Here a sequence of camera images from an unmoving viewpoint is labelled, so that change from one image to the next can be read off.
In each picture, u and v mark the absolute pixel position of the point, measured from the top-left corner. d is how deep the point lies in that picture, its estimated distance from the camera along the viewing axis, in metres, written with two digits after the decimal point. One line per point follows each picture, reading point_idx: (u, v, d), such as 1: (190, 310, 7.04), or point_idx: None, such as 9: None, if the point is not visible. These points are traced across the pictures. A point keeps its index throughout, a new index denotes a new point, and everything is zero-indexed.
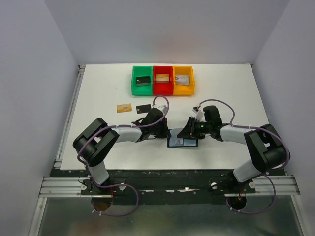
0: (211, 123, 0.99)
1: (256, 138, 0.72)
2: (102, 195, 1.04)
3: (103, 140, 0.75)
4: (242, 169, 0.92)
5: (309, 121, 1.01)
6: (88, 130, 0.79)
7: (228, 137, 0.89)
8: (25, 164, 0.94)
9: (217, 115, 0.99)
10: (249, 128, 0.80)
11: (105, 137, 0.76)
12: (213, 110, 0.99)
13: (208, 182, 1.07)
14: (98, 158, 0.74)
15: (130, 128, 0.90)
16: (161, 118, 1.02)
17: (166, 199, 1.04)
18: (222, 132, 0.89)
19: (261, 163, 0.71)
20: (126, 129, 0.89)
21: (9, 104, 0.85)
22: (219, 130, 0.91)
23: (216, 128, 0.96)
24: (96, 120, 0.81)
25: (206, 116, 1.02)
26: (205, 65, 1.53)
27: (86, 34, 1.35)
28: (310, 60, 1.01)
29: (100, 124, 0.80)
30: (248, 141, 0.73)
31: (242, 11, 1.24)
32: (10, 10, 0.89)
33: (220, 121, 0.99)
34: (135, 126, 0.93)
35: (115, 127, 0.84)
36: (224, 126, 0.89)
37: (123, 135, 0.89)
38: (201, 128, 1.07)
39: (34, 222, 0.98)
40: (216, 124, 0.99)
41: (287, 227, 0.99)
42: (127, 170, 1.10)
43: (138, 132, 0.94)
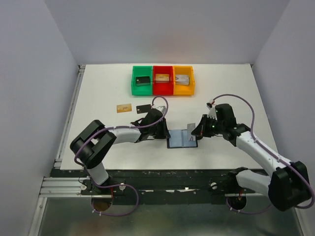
0: (224, 123, 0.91)
1: (286, 182, 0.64)
2: (102, 195, 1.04)
3: (100, 143, 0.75)
4: (245, 181, 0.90)
5: (309, 121, 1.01)
6: (85, 132, 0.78)
7: (244, 149, 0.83)
8: (25, 164, 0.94)
9: (231, 114, 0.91)
10: (278, 161, 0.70)
11: (102, 139, 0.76)
12: (227, 108, 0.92)
13: (208, 182, 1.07)
14: (96, 160, 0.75)
15: (129, 128, 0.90)
16: (161, 118, 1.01)
17: (166, 199, 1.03)
18: (237, 138, 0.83)
19: (276, 196, 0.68)
20: (125, 131, 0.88)
21: (9, 103, 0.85)
22: (236, 133, 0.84)
23: (230, 129, 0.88)
24: (92, 122, 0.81)
25: (218, 114, 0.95)
26: (206, 65, 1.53)
27: (87, 34, 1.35)
28: (310, 59, 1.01)
29: (98, 125, 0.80)
30: (276, 181, 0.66)
31: (242, 11, 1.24)
32: (10, 10, 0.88)
33: (234, 121, 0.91)
34: (135, 126, 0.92)
35: (113, 129, 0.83)
36: (244, 137, 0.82)
37: (121, 136, 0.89)
38: (212, 127, 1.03)
39: (33, 222, 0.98)
40: (230, 124, 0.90)
41: (287, 227, 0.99)
42: (128, 170, 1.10)
43: (136, 132, 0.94)
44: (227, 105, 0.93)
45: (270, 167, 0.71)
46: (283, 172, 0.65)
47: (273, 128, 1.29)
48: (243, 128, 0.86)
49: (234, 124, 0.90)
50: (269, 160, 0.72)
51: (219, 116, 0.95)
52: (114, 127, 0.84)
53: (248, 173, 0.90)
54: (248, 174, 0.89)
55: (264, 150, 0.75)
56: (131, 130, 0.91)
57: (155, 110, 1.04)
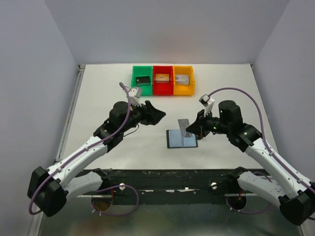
0: (231, 127, 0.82)
1: (306, 206, 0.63)
2: (102, 195, 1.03)
3: (47, 195, 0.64)
4: (248, 187, 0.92)
5: (309, 120, 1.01)
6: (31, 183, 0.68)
7: (255, 158, 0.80)
8: (25, 164, 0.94)
9: (238, 116, 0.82)
10: (298, 181, 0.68)
11: (47, 196, 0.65)
12: (235, 109, 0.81)
13: (208, 182, 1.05)
14: (56, 206, 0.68)
15: (86, 152, 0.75)
16: (126, 116, 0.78)
17: (166, 199, 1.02)
18: (250, 148, 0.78)
19: (289, 213, 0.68)
20: (81, 158, 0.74)
21: (9, 103, 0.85)
22: (251, 145, 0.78)
23: (240, 134, 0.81)
24: (33, 172, 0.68)
25: (223, 115, 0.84)
26: (206, 65, 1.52)
27: (86, 34, 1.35)
28: (309, 59, 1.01)
29: (39, 175, 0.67)
30: (297, 206, 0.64)
31: (242, 11, 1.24)
32: (10, 9, 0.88)
33: (240, 123, 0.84)
34: (93, 145, 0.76)
35: (59, 171, 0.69)
36: (258, 149, 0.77)
37: (81, 165, 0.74)
38: (213, 129, 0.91)
39: (33, 222, 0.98)
40: (236, 125, 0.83)
41: (288, 228, 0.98)
42: (128, 170, 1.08)
43: (99, 150, 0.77)
44: (233, 104, 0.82)
45: (289, 188, 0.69)
46: (304, 196, 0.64)
47: (274, 128, 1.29)
48: (254, 132, 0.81)
49: (240, 126, 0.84)
50: (288, 179, 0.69)
51: (223, 116, 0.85)
52: (60, 168, 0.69)
53: (255, 177, 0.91)
54: (254, 180, 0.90)
55: (282, 167, 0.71)
56: (90, 152, 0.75)
57: (116, 107, 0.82)
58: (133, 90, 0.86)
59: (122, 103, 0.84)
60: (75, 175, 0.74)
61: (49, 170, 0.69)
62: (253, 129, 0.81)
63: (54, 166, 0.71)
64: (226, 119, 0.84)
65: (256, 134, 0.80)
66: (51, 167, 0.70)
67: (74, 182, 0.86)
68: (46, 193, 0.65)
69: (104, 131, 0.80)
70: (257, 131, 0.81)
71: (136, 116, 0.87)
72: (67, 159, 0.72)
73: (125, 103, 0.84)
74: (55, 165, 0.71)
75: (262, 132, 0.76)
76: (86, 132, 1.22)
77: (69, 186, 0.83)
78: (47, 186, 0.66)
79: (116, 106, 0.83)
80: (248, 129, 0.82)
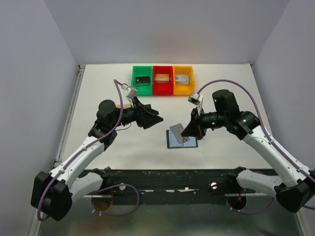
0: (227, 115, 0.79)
1: (305, 194, 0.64)
2: (101, 195, 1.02)
3: (54, 199, 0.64)
4: (248, 183, 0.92)
5: (309, 120, 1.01)
6: (35, 190, 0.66)
7: (253, 146, 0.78)
8: (25, 164, 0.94)
9: (233, 103, 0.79)
10: (298, 170, 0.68)
11: (53, 200, 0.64)
12: (228, 96, 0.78)
13: (208, 182, 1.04)
14: (63, 207, 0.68)
15: (84, 151, 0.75)
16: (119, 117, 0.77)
17: (166, 199, 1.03)
18: (249, 136, 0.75)
19: (287, 201, 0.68)
20: (81, 158, 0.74)
21: (9, 103, 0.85)
22: (249, 132, 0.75)
23: (238, 121, 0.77)
24: (35, 178, 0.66)
25: (218, 104, 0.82)
26: (206, 65, 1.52)
27: (86, 34, 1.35)
28: (309, 59, 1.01)
29: (42, 181, 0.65)
30: (296, 194, 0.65)
31: (242, 11, 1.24)
32: (10, 10, 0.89)
33: (236, 109, 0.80)
34: (91, 143, 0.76)
35: (63, 172, 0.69)
36: (257, 137, 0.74)
37: (83, 164, 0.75)
38: (212, 124, 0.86)
39: (33, 222, 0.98)
40: (233, 113, 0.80)
41: (288, 227, 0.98)
42: (127, 170, 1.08)
43: (97, 148, 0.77)
44: (226, 92, 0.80)
45: (289, 176, 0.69)
46: (304, 185, 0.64)
47: (274, 128, 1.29)
48: (252, 119, 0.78)
49: (237, 114, 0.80)
50: (288, 168, 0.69)
51: (218, 106, 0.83)
52: (63, 169, 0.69)
53: (253, 173, 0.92)
54: (252, 176, 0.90)
55: (281, 156, 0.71)
56: (88, 151, 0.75)
57: (102, 107, 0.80)
58: (130, 90, 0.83)
59: (107, 101, 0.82)
60: (78, 175, 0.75)
61: (51, 173, 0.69)
62: (251, 115, 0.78)
63: (55, 169, 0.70)
64: (221, 108, 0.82)
65: (255, 121, 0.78)
66: (53, 171, 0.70)
67: (76, 183, 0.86)
68: (51, 198, 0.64)
69: (98, 131, 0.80)
70: (256, 117, 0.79)
71: (128, 115, 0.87)
72: (67, 161, 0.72)
73: (110, 101, 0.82)
74: (57, 167, 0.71)
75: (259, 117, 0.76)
76: (86, 132, 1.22)
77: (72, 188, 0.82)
78: (51, 190, 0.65)
79: (103, 105, 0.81)
80: (246, 116, 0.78)
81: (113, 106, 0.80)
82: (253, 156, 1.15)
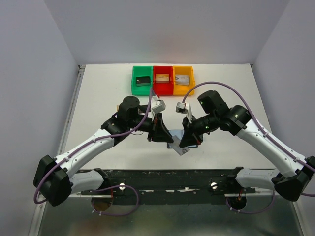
0: (217, 113, 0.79)
1: (305, 182, 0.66)
2: (102, 195, 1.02)
3: (53, 184, 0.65)
4: (250, 181, 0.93)
5: (308, 120, 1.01)
6: (39, 172, 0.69)
7: (247, 140, 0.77)
8: (26, 164, 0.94)
9: (220, 100, 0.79)
10: (295, 161, 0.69)
11: (52, 186, 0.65)
12: (212, 95, 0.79)
13: (208, 182, 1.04)
14: (61, 194, 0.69)
15: (92, 143, 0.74)
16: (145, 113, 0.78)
17: (166, 199, 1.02)
18: (243, 132, 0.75)
19: (285, 192, 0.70)
20: (87, 150, 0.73)
21: (9, 103, 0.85)
22: (243, 128, 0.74)
23: (230, 117, 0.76)
24: (40, 161, 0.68)
25: (204, 105, 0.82)
26: (206, 64, 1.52)
27: (86, 34, 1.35)
28: (308, 58, 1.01)
29: (46, 165, 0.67)
30: (296, 185, 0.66)
31: (242, 11, 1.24)
32: (10, 10, 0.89)
33: (225, 106, 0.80)
34: (102, 137, 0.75)
35: (67, 160, 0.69)
36: (251, 132, 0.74)
37: (88, 157, 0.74)
38: (206, 129, 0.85)
39: (34, 221, 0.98)
40: (222, 110, 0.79)
41: (288, 227, 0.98)
42: (128, 170, 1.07)
43: (107, 142, 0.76)
44: (209, 92, 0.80)
45: (287, 167, 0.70)
46: (303, 175, 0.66)
47: (273, 128, 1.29)
48: (243, 113, 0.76)
49: (227, 110, 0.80)
50: (286, 160, 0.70)
51: (205, 106, 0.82)
52: (67, 158, 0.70)
53: (250, 170, 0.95)
54: (250, 172, 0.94)
55: (277, 148, 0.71)
56: (97, 144, 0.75)
57: (126, 102, 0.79)
58: (158, 103, 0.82)
59: (132, 97, 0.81)
60: (81, 166, 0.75)
61: (56, 159, 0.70)
62: (242, 110, 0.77)
63: (61, 156, 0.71)
64: (209, 108, 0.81)
65: (247, 114, 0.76)
66: (58, 157, 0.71)
67: (77, 175, 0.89)
68: (51, 183, 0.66)
69: (111, 125, 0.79)
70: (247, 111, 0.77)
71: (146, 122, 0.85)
72: (74, 149, 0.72)
73: (135, 97, 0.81)
74: (63, 154, 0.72)
75: (249, 110, 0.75)
76: (86, 132, 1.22)
77: (73, 179, 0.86)
78: (52, 175, 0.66)
79: (128, 100, 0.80)
80: (237, 110, 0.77)
81: (138, 103, 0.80)
82: (253, 156, 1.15)
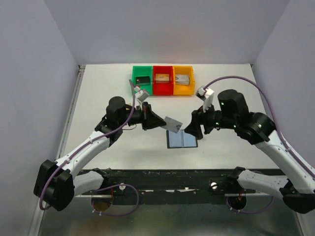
0: (237, 120, 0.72)
1: None
2: (101, 195, 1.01)
3: (57, 188, 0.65)
4: (253, 184, 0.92)
5: (309, 120, 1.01)
6: (40, 178, 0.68)
7: (265, 151, 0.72)
8: (25, 164, 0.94)
9: (244, 105, 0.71)
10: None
11: (55, 190, 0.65)
12: (238, 99, 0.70)
13: (208, 182, 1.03)
14: (65, 197, 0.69)
15: (89, 145, 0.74)
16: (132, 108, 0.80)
17: (166, 199, 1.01)
18: (265, 144, 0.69)
19: (297, 206, 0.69)
20: (86, 151, 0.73)
21: (9, 103, 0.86)
22: (266, 140, 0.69)
23: (252, 126, 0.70)
24: (40, 166, 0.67)
25: (224, 107, 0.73)
26: (205, 65, 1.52)
27: (86, 35, 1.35)
28: (308, 59, 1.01)
29: (47, 169, 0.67)
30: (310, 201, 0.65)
31: (242, 11, 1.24)
32: (9, 10, 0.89)
33: (246, 112, 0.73)
34: (97, 137, 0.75)
35: (68, 162, 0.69)
36: (273, 145, 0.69)
37: (87, 157, 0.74)
38: (216, 124, 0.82)
39: (34, 221, 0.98)
40: (243, 117, 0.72)
41: (288, 227, 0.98)
42: (128, 170, 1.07)
43: (103, 142, 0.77)
44: (235, 94, 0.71)
45: (304, 185, 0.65)
46: None
47: None
48: (266, 122, 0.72)
49: (248, 116, 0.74)
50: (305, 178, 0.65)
51: (226, 110, 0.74)
52: (68, 159, 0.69)
53: (253, 174, 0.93)
54: (254, 176, 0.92)
55: (299, 164, 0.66)
56: (95, 145, 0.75)
57: (111, 103, 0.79)
58: (141, 92, 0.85)
59: (117, 97, 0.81)
60: (81, 167, 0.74)
61: (57, 162, 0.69)
62: (265, 119, 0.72)
63: (61, 159, 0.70)
64: (229, 111, 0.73)
65: (269, 125, 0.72)
66: (59, 160, 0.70)
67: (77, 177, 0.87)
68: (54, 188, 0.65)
69: (104, 127, 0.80)
70: (269, 120, 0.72)
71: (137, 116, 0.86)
72: (73, 151, 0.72)
73: (120, 97, 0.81)
74: (62, 157, 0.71)
75: (275, 121, 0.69)
76: (86, 132, 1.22)
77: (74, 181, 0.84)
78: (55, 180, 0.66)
79: (111, 100, 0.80)
80: (260, 119, 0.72)
81: (123, 103, 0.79)
82: (253, 156, 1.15)
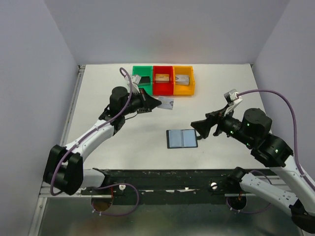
0: (258, 142, 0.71)
1: None
2: (102, 195, 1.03)
3: (70, 170, 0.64)
4: (257, 191, 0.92)
5: (309, 121, 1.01)
6: (49, 162, 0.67)
7: (278, 174, 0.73)
8: (26, 164, 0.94)
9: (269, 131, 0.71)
10: None
11: (68, 172, 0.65)
12: (267, 124, 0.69)
13: (208, 182, 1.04)
14: (75, 182, 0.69)
15: (96, 131, 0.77)
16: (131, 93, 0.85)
17: (166, 199, 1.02)
18: (280, 169, 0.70)
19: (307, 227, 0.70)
20: (94, 136, 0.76)
21: (9, 103, 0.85)
22: (281, 164, 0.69)
23: (270, 151, 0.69)
24: (50, 151, 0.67)
25: (248, 128, 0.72)
26: (205, 65, 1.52)
27: (86, 35, 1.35)
28: (308, 59, 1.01)
29: (58, 152, 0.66)
30: None
31: (242, 11, 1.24)
32: (9, 10, 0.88)
33: (267, 136, 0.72)
34: (103, 124, 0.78)
35: (78, 145, 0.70)
36: (288, 169, 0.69)
37: (95, 141, 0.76)
38: (231, 132, 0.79)
39: (34, 221, 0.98)
40: (263, 140, 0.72)
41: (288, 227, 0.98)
42: (128, 170, 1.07)
43: (108, 130, 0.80)
44: (266, 119, 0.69)
45: None
46: None
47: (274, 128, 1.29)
48: (284, 148, 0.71)
49: (267, 139, 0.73)
50: None
51: (249, 130, 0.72)
52: (78, 143, 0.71)
53: (259, 181, 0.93)
54: (259, 184, 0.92)
55: (310, 187, 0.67)
56: (101, 131, 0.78)
57: (114, 92, 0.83)
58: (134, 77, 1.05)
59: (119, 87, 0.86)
60: (88, 153, 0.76)
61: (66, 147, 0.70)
62: (283, 145, 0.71)
63: (70, 143, 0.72)
64: (253, 132, 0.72)
65: (286, 150, 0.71)
66: (68, 145, 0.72)
67: None
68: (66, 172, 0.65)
69: (108, 116, 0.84)
70: (287, 146, 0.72)
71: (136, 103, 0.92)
72: (80, 136, 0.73)
73: (122, 87, 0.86)
74: (71, 142, 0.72)
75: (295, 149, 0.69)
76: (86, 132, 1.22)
77: None
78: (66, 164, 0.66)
79: (115, 90, 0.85)
80: (277, 144, 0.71)
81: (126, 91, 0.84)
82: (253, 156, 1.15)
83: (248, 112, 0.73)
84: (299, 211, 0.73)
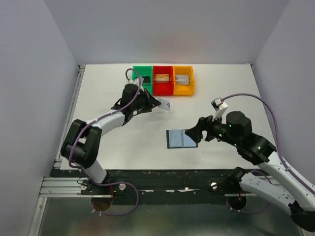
0: (240, 142, 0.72)
1: None
2: (102, 195, 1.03)
3: (91, 139, 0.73)
4: (255, 190, 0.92)
5: (309, 121, 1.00)
6: (69, 135, 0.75)
7: (266, 170, 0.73)
8: (26, 164, 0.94)
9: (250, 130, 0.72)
10: None
11: (89, 141, 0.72)
12: (246, 123, 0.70)
13: (208, 182, 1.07)
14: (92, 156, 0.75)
15: (111, 115, 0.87)
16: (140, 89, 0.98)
17: (166, 199, 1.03)
18: (267, 165, 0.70)
19: (305, 222, 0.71)
20: (108, 119, 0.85)
21: (9, 103, 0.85)
22: (266, 161, 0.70)
23: (253, 148, 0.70)
24: (72, 124, 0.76)
25: (230, 128, 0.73)
26: (205, 65, 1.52)
27: (86, 35, 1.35)
28: (309, 58, 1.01)
29: (79, 124, 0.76)
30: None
31: (242, 11, 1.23)
32: (9, 10, 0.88)
33: (250, 134, 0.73)
34: (116, 111, 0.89)
35: (96, 122, 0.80)
36: (274, 165, 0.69)
37: (109, 124, 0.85)
38: (218, 135, 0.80)
39: (34, 221, 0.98)
40: (246, 140, 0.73)
41: (288, 227, 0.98)
42: (128, 170, 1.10)
43: (120, 116, 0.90)
44: (243, 118, 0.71)
45: (307, 203, 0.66)
46: None
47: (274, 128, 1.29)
48: (267, 145, 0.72)
49: (250, 138, 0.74)
50: (307, 195, 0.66)
51: (231, 130, 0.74)
52: (96, 120, 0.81)
53: (258, 181, 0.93)
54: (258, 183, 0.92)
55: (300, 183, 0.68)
56: (114, 116, 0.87)
57: (127, 87, 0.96)
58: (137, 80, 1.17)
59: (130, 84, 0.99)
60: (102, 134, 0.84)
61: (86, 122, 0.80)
62: (266, 142, 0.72)
63: (90, 120, 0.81)
64: (235, 133, 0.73)
65: (269, 146, 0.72)
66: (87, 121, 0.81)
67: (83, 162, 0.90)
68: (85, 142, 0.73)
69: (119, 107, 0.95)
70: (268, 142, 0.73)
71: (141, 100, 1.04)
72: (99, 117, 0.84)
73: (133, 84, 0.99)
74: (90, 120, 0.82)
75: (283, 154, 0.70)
76: None
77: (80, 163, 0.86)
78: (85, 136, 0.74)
79: (127, 86, 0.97)
80: (260, 142, 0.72)
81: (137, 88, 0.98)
82: None
83: (229, 115, 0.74)
84: (299, 209, 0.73)
